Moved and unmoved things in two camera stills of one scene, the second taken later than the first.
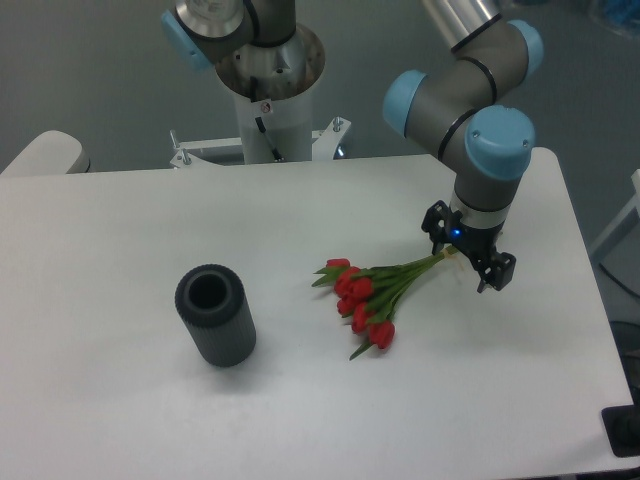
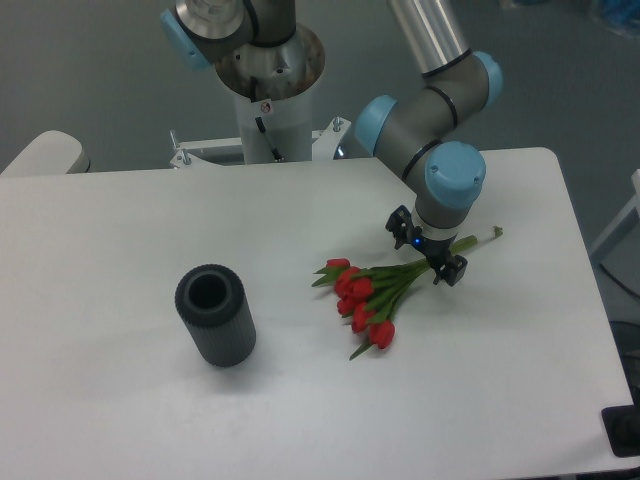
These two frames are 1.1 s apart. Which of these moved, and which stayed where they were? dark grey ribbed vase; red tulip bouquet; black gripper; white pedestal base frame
Moved: black gripper
Stayed: white pedestal base frame; red tulip bouquet; dark grey ribbed vase
